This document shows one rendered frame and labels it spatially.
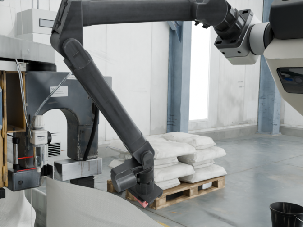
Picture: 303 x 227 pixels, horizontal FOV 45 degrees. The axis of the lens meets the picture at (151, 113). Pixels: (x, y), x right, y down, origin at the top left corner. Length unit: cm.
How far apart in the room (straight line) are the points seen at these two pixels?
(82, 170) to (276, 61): 65
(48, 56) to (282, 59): 64
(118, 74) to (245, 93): 381
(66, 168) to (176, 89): 592
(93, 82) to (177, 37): 616
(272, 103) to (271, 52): 849
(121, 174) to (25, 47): 43
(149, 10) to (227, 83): 756
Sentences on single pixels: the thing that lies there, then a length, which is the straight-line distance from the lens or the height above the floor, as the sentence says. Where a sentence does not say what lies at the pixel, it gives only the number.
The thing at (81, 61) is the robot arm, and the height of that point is 136.
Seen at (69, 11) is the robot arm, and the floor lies 146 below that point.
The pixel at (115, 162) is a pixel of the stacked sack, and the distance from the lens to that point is 421.
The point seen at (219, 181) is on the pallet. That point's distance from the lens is 458.
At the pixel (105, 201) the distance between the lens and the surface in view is 92.
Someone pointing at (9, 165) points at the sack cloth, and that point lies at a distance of 140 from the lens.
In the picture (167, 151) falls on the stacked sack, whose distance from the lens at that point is 378.
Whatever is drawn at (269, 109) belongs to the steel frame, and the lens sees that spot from 954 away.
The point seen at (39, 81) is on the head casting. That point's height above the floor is 131.
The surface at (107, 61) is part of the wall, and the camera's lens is 612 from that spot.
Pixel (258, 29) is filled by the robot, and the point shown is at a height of 147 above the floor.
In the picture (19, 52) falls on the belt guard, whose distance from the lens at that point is 96.
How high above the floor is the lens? 132
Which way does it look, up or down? 5 degrees down
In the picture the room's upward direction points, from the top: 1 degrees clockwise
